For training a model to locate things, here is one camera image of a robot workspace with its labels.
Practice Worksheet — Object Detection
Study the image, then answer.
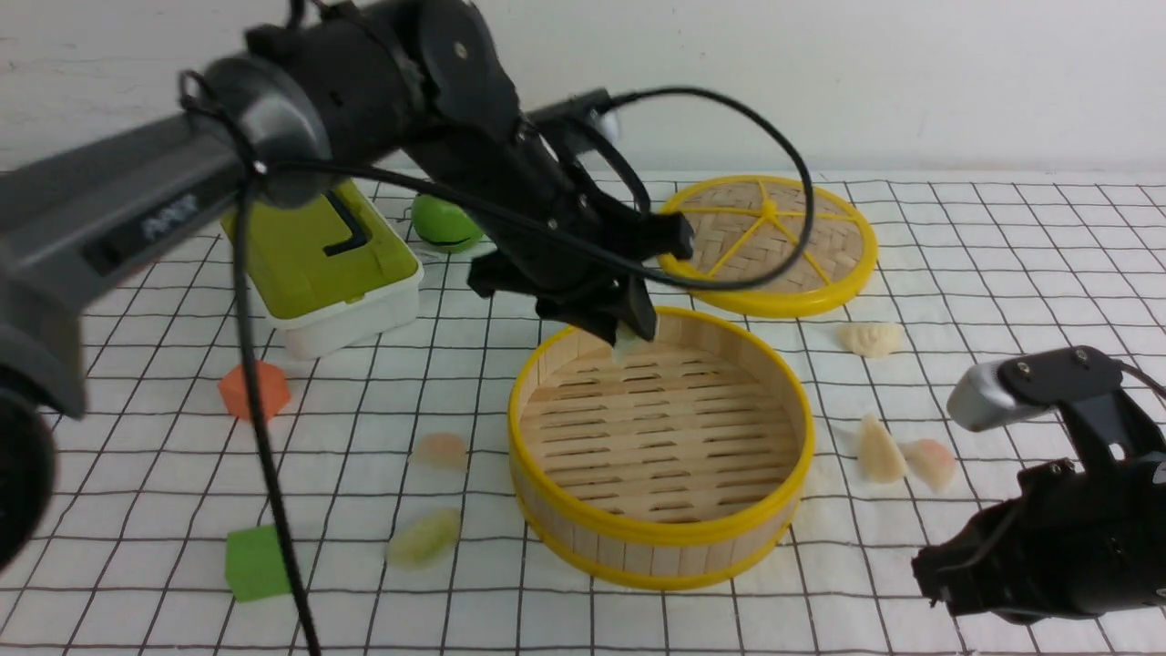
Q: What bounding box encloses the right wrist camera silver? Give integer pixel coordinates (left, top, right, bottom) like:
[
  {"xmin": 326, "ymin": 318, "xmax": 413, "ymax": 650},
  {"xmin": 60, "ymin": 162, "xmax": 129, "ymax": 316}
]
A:
[{"xmin": 946, "ymin": 345, "xmax": 1163, "ymax": 472}]

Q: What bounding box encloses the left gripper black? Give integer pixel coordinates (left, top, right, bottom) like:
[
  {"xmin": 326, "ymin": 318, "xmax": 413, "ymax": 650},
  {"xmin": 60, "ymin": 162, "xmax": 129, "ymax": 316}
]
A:
[{"xmin": 410, "ymin": 115, "xmax": 694, "ymax": 348}]

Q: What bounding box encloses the green lid white box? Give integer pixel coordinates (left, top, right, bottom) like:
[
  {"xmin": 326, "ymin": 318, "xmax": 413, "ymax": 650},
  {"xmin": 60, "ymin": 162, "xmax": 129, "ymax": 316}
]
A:
[{"xmin": 246, "ymin": 181, "xmax": 424, "ymax": 360}]

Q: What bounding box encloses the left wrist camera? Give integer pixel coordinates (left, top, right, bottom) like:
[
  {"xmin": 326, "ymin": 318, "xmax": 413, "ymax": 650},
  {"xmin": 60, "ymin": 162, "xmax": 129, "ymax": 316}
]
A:
[{"xmin": 527, "ymin": 87, "xmax": 621, "ymax": 155}]

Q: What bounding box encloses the white grid tablecloth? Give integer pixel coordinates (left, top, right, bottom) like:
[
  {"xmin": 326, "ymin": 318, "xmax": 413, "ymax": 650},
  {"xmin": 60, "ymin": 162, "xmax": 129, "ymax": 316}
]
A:
[{"xmin": 3, "ymin": 175, "xmax": 1163, "ymax": 655}]

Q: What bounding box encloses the white dumpling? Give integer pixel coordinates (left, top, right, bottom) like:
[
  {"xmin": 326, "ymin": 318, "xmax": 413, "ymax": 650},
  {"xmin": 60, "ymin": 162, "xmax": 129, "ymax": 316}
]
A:
[
  {"xmin": 857, "ymin": 415, "xmax": 907, "ymax": 485},
  {"xmin": 836, "ymin": 323, "xmax": 906, "ymax": 360}
]

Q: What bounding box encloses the bamboo steamer tray yellow rim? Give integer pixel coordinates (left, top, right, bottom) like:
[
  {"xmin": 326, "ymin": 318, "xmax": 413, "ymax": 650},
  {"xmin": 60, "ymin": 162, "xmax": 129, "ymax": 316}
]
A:
[{"xmin": 506, "ymin": 306, "xmax": 816, "ymax": 590}]

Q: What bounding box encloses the orange foam cube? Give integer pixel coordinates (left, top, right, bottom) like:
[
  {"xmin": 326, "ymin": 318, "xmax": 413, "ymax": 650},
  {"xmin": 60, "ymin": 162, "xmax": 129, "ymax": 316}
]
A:
[{"xmin": 218, "ymin": 361, "xmax": 292, "ymax": 421}]

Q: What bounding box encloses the large green dumpling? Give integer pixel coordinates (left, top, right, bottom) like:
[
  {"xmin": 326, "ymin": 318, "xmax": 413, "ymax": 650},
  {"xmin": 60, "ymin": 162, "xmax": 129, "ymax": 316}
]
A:
[{"xmin": 384, "ymin": 507, "xmax": 462, "ymax": 570}]

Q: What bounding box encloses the woven bamboo steamer lid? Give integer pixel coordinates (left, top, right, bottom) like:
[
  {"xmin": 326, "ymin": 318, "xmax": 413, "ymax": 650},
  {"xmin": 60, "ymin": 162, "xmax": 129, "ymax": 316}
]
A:
[{"xmin": 659, "ymin": 175, "xmax": 878, "ymax": 319}]

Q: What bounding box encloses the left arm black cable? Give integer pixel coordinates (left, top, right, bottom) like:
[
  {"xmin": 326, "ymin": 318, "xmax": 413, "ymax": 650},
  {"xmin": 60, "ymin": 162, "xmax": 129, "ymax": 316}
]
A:
[{"xmin": 180, "ymin": 69, "xmax": 814, "ymax": 656}]

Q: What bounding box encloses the small green dumpling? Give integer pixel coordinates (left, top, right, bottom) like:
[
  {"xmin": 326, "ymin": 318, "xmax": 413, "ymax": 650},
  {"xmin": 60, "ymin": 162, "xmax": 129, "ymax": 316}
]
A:
[{"xmin": 611, "ymin": 323, "xmax": 645, "ymax": 365}]

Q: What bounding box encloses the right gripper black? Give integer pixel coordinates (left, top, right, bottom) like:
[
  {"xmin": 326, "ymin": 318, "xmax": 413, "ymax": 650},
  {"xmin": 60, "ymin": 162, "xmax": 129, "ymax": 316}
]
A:
[{"xmin": 912, "ymin": 460, "xmax": 1158, "ymax": 625}]

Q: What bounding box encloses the green toy ball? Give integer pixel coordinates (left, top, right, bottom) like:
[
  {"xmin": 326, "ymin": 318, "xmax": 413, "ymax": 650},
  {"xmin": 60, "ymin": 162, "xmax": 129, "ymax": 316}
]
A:
[{"xmin": 410, "ymin": 193, "xmax": 485, "ymax": 253}]

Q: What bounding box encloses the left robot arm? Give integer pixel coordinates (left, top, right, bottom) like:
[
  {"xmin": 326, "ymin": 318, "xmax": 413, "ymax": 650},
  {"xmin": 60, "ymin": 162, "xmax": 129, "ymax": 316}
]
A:
[{"xmin": 3, "ymin": 1, "xmax": 694, "ymax": 563}]

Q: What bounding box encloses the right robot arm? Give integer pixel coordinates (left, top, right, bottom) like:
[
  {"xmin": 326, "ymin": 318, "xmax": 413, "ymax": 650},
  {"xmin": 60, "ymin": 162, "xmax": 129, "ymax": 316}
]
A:
[{"xmin": 911, "ymin": 456, "xmax": 1165, "ymax": 626}]

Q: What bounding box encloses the green foam cube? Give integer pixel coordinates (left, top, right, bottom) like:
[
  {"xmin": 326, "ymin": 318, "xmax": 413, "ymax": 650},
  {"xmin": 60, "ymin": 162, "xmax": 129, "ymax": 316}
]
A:
[{"xmin": 224, "ymin": 525, "xmax": 292, "ymax": 604}]

